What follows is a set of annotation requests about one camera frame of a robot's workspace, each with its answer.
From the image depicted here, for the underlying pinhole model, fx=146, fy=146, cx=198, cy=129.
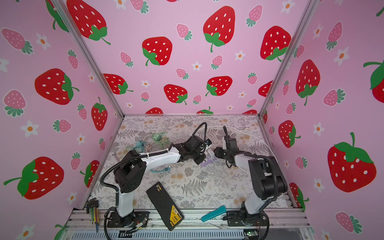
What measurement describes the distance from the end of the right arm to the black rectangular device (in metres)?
0.36

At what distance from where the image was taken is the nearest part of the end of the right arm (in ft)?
2.39

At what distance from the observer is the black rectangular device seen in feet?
2.39
